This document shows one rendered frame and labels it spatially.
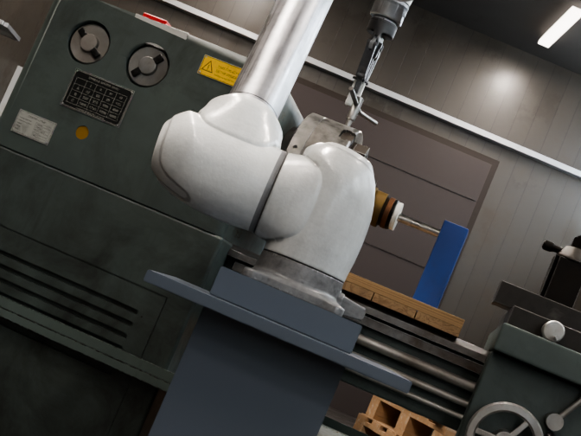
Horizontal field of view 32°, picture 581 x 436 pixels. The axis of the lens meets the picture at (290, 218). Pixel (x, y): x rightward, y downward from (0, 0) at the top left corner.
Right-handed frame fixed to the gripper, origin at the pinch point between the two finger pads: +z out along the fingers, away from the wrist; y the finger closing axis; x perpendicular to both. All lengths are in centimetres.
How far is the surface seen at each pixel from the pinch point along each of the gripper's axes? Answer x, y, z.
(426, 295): -37, -25, 41
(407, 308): -35, -39, 45
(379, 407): -26, 262, 106
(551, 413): -70, -50, 53
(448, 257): -39, -24, 31
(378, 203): -19.1, -23.5, 25.6
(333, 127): -3.2, -27.8, 13.3
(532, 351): -62, -51, 43
